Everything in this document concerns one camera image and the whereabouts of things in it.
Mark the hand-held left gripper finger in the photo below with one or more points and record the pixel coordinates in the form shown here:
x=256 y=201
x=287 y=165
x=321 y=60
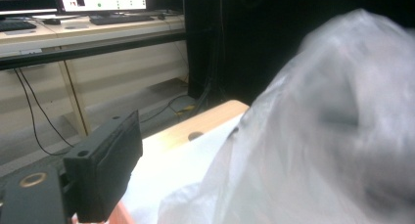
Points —
x=104 y=165

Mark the clear plastic bag smiley print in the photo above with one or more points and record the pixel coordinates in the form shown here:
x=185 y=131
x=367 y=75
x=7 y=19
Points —
x=310 y=136

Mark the white table cover sheet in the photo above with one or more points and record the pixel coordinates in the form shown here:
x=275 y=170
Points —
x=176 y=165

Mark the wooden desk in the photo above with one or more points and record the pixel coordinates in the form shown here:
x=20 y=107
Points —
x=107 y=70

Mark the yellow floor tape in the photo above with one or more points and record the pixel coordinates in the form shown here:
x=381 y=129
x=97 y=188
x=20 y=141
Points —
x=185 y=110

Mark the black keyboard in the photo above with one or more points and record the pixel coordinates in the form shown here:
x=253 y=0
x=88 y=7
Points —
x=119 y=19
x=16 y=25

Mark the black computer mouse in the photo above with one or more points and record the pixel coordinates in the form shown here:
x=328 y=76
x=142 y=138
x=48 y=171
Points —
x=161 y=17

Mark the black curtain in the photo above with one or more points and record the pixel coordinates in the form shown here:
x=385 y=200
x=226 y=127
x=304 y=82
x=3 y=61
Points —
x=261 y=44

